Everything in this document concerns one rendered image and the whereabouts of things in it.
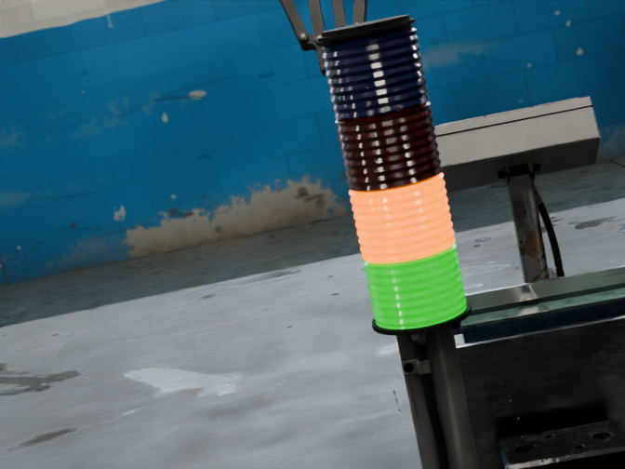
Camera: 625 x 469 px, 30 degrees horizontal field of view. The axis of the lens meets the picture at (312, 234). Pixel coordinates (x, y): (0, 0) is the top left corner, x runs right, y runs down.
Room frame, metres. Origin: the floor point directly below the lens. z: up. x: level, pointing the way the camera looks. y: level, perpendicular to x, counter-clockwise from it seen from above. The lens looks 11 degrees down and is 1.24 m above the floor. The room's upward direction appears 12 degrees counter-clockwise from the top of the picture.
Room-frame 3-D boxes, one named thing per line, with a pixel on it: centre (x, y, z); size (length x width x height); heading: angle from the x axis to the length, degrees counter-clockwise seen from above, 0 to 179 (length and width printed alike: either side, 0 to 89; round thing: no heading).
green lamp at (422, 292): (0.71, -0.06, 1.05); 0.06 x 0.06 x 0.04
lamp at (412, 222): (0.71, -0.06, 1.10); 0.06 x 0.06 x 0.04
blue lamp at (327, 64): (0.71, -0.06, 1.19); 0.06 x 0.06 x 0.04
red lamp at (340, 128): (0.71, -0.06, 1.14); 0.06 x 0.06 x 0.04
